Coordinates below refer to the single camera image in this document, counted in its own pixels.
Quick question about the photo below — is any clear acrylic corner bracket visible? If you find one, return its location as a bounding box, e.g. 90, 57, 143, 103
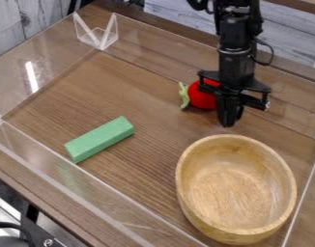
72, 14, 119, 51

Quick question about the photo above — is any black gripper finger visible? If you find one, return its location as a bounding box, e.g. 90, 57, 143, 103
217, 94, 233, 127
232, 96, 244, 123

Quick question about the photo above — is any green rectangular block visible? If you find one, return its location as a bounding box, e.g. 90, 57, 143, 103
64, 116, 134, 163

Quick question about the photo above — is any clear acrylic tray wall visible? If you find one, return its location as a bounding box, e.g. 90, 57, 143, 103
0, 118, 206, 247

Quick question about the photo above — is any red toy strawberry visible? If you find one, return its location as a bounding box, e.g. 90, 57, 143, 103
178, 80, 217, 110

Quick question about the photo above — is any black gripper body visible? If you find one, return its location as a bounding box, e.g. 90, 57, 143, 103
197, 70, 271, 111

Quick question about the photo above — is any black metal table frame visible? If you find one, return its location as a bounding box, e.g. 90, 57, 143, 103
20, 203, 86, 247

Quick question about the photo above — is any wooden bowl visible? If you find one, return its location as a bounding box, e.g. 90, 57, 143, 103
175, 134, 297, 245

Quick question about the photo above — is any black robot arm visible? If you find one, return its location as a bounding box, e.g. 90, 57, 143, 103
186, 0, 271, 127

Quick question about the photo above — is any black cable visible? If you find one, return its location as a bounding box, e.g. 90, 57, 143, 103
252, 38, 275, 67

